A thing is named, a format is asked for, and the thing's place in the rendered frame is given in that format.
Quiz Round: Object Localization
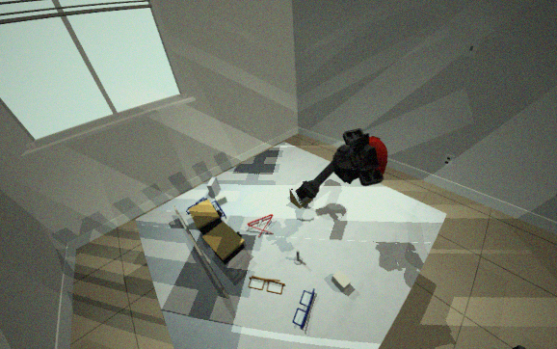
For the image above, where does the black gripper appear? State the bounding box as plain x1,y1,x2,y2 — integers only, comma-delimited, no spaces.
343,128,384,187

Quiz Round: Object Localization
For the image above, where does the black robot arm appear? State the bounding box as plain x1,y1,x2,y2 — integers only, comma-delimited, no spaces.
296,145,358,200

